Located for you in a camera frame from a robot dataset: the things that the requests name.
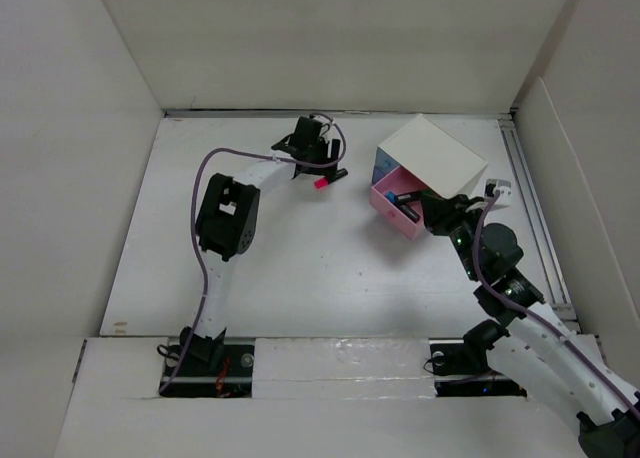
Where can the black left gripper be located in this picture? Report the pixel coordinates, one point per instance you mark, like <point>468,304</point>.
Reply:
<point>322,145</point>

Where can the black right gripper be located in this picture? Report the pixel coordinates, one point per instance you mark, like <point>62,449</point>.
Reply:
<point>439,213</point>

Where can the black pink highlighter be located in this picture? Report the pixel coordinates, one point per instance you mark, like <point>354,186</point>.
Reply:
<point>325,181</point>

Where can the green cap marker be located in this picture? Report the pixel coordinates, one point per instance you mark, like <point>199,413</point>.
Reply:
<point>408,197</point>

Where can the small black object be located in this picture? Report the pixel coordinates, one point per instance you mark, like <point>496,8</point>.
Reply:
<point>405,208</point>

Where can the pink drawer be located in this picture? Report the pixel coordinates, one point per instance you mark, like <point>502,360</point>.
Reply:
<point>398,181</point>

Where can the dark blue drawer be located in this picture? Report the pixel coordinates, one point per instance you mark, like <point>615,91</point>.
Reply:
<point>378,174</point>

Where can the light blue drawer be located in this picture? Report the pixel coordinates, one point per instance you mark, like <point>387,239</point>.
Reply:
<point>385,162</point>

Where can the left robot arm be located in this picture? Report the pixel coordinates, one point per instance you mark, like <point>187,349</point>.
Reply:
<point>223,220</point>

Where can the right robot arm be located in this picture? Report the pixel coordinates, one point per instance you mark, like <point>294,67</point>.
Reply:
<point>523,339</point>

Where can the white drawer cabinet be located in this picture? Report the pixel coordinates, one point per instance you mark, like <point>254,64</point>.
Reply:
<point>439,160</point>

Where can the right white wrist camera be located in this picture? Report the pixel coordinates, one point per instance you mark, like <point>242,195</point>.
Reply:
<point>500,192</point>

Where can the aluminium rail right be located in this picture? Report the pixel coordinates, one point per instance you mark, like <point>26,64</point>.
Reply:
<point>545,249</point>

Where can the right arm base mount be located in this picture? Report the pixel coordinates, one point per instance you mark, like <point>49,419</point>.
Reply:
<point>460,366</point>

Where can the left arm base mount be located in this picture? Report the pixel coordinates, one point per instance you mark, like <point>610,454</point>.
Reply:
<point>211,368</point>

